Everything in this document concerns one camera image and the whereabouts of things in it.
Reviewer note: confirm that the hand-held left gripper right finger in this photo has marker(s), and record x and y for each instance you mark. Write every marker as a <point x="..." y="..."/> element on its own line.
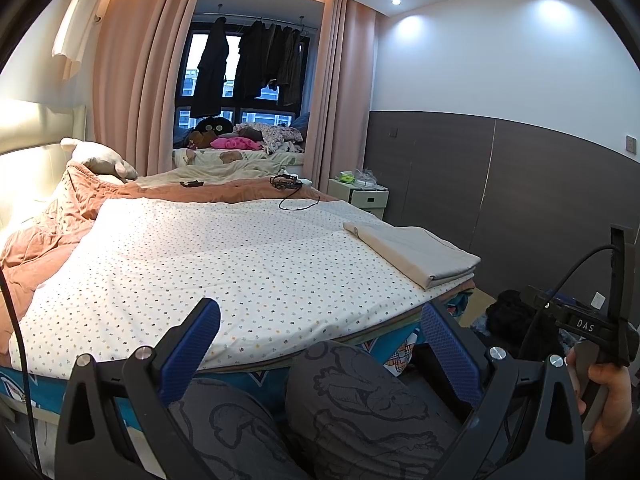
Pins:
<point x="450" y="355"/>

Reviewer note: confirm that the black plush toy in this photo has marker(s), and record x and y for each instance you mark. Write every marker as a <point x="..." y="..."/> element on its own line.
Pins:
<point x="215" y="125"/>

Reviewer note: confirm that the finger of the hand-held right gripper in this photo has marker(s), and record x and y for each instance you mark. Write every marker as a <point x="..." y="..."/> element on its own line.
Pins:
<point x="621" y="275"/>

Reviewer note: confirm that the cream padded headboard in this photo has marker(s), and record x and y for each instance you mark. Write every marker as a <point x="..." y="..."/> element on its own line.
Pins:
<point x="30" y="125"/>

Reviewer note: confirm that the pink curtain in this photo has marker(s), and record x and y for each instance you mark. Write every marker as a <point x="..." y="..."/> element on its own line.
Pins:
<point x="130" y="70"/>
<point x="345" y="85"/>

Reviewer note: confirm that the pile of clothes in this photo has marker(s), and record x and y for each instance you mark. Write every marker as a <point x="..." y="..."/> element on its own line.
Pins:
<point x="250" y="160"/>

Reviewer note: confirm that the orange quilt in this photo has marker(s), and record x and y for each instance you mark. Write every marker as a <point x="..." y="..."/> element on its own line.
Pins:
<point x="75" y="200"/>

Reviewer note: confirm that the clear plastic bag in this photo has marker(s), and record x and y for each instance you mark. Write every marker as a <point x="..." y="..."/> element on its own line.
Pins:
<point x="367" y="177"/>

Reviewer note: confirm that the person's right leg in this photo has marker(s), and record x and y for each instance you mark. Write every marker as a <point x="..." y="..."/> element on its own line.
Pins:
<point x="360" y="400"/>

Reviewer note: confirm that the long dark hanging coat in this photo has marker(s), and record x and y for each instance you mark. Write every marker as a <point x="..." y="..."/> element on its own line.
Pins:
<point x="210" y="70"/>

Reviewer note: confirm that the white nightstand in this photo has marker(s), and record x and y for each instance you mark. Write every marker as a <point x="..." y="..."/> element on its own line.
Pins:
<point x="370" y="202"/>

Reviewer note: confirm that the pink cloth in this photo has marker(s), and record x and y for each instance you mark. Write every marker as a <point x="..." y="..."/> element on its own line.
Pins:
<point x="235" y="143"/>

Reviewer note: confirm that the floral clothes pile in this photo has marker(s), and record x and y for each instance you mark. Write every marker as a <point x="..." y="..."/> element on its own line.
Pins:
<point x="280" y="135"/>

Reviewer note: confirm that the beige plush pillow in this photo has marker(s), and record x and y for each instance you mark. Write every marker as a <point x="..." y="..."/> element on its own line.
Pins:
<point x="100" y="157"/>

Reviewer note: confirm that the black fuzzy cloth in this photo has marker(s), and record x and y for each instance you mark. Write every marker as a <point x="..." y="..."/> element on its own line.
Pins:
<point x="510" y="315"/>

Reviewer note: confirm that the dark framed window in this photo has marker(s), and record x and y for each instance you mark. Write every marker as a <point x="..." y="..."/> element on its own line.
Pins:
<point x="195" y="55"/>

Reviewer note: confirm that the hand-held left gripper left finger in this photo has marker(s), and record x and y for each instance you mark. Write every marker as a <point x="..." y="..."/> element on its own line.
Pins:
<point x="187" y="355"/>

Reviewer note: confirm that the brown plush toy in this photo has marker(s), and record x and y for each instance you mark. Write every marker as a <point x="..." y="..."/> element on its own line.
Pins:
<point x="200" y="139"/>

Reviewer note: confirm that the person's left leg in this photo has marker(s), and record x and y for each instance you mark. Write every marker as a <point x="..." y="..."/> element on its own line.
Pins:
<point x="235" y="430"/>

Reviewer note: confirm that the person's right hand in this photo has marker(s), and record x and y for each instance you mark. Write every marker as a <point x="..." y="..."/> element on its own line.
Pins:
<point x="612" y="395"/>

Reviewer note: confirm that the person's leg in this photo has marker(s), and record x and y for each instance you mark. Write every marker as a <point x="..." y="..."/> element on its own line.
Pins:
<point x="360" y="400"/>
<point x="235" y="430"/>

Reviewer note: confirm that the bed with floral sheet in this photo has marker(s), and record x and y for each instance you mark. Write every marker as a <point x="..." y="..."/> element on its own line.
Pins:
<point x="225" y="260"/>

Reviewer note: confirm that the row of dark hanging clothes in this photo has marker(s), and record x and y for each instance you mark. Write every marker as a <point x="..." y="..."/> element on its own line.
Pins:
<point x="270" y="60"/>

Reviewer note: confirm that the green packet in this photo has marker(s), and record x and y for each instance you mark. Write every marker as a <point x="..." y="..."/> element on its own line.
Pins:
<point x="345" y="178"/>

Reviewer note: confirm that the beige jacket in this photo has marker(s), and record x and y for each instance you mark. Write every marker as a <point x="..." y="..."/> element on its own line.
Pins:
<point x="415" y="250"/>

